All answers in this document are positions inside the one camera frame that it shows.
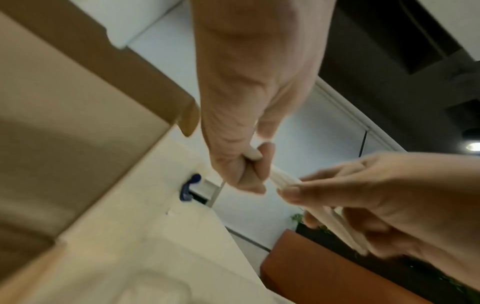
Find person's left hand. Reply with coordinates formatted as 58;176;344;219
188;0;337;195

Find person's right hand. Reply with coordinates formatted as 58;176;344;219
276;151;480;290

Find sachets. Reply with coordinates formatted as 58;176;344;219
243;146;371;256

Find brown cardboard box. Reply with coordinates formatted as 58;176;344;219
0;0;202;304

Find clear compartment tray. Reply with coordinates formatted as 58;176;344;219
112;266;196;304

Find black planter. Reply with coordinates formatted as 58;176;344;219
295;221;480;304

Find orange leather bench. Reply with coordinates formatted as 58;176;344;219
260;228;436;304

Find green leafy plant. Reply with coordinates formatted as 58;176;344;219
290;212;331;235

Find grey window frame post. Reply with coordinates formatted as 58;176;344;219
357;127;371;160

